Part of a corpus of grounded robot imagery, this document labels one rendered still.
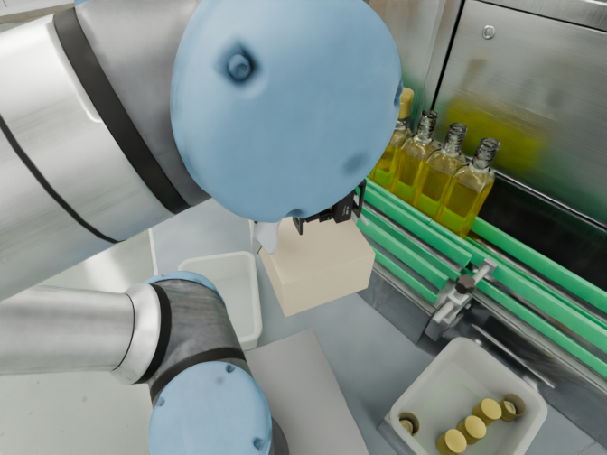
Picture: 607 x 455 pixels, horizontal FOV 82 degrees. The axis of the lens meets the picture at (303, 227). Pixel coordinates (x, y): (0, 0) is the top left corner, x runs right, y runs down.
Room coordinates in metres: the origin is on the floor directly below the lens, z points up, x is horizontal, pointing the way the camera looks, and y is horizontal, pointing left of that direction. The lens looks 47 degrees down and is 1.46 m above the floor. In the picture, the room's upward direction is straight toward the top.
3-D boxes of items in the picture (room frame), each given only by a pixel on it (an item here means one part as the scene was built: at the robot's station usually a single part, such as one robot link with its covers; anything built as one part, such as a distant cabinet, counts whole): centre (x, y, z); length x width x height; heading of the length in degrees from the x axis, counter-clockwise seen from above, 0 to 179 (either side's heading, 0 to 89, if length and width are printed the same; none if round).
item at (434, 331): (0.33, -0.28, 0.85); 0.09 x 0.04 x 0.07; 131
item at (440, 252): (1.05, 0.28, 0.93); 1.75 x 0.01 x 0.08; 41
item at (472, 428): (0.15, -0.28, 0.79); 0.04 x 0.04 x 0.04
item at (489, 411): (0.18, -0.32, 0.79); 0.04 x 0.04 x 0.04
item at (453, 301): (0.32, -0.27, 0.95); 0.17 x 0.03 x 0.12; 131
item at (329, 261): (0.32, 0.00, 1.09); 0.16 x 0.12 x 0.07; 22
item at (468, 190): (0.48, -0.30, 0.99); 0.06 x 0.06 x 0.21; 41
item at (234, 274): (0.39, 0.18, 0.78); 0.22 x 0.17 x 0.09; 10
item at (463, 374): (0.17, -0.27, 0.80); 0.22 x 0.17 x 0.09; 131
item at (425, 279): (1.00, 0.33, 0.93); 1.75 x 0.01 x 0.08; 41
